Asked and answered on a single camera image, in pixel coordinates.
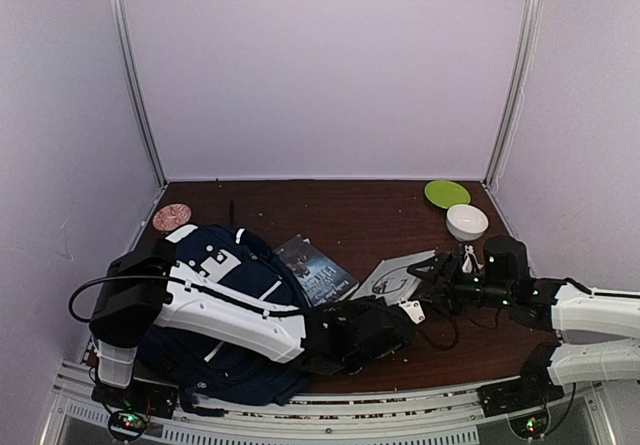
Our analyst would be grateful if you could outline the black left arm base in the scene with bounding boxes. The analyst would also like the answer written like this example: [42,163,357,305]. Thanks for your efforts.
[91,379,178,419]

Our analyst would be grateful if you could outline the pale green notebook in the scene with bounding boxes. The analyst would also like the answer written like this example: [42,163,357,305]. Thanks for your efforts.
[348,250,435,305]

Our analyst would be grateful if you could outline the aluminium frame post right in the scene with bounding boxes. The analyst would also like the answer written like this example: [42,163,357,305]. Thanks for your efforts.
[484,0,543,192]

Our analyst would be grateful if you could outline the green plate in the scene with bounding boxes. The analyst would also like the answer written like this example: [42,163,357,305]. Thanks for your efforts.
[424,180,471,210]

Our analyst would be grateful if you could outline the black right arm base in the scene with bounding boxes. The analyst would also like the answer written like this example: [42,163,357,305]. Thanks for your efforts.
[477,343,564,417]

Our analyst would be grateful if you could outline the aluminium frame post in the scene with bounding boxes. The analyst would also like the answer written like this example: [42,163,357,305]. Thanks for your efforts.
[484,0,543,192]
[109,0,168,188]

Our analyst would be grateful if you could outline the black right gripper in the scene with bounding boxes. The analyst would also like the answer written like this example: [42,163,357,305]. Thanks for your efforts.
[406,254,513,320]

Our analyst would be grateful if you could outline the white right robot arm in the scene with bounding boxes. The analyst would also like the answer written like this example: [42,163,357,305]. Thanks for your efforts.
[407,235,639,407]

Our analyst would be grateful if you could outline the aluminium frame post left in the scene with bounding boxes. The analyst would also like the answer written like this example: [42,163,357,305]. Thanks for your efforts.
[109,0,168,188]

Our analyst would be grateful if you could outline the white bowl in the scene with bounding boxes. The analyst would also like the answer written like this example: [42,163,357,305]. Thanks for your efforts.
[446,204,489,242]

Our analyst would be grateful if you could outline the aluminium front rail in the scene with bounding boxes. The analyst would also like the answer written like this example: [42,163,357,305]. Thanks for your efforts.
[39,359,616,445]

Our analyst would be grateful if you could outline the dark Wuthering Heights book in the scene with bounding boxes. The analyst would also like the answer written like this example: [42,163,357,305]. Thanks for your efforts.
[276,235,360,307]

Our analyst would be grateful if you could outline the orange patterned bowl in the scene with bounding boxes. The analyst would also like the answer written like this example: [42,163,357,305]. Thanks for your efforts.
[152,203,192,233]

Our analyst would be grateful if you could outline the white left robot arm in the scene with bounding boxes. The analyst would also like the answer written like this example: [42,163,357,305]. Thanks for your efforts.
[76,240,426,409]

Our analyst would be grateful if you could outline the navy blue backpack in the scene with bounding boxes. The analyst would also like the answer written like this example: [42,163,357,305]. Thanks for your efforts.
[134,224,309,408]

